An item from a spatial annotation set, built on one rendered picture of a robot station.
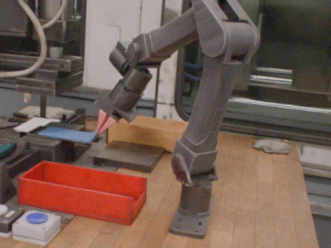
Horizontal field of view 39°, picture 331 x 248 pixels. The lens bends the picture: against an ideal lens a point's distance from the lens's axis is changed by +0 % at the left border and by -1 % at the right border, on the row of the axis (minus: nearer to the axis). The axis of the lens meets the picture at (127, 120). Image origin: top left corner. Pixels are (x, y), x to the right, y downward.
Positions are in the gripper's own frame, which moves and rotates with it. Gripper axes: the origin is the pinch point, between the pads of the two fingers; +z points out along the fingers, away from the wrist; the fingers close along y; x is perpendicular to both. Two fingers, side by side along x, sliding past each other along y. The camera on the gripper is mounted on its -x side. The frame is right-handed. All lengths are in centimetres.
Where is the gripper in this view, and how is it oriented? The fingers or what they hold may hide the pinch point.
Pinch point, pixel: (98, 132)
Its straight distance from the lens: 116.9
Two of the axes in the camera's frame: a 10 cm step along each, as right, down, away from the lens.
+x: -2.6, 2.2, -9.4
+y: -7.9, -6.1, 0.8
